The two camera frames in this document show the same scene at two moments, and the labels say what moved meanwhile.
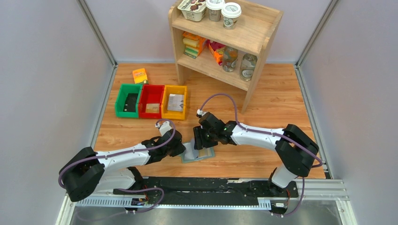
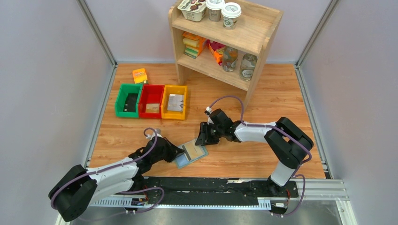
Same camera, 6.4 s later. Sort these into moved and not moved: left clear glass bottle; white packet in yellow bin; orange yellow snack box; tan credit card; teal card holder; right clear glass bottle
Moved: teal card holder; tan credit card
Not moved: left clear glass bottle; orange yellow snack box; right clear glass bottle; white packet in yellow bin
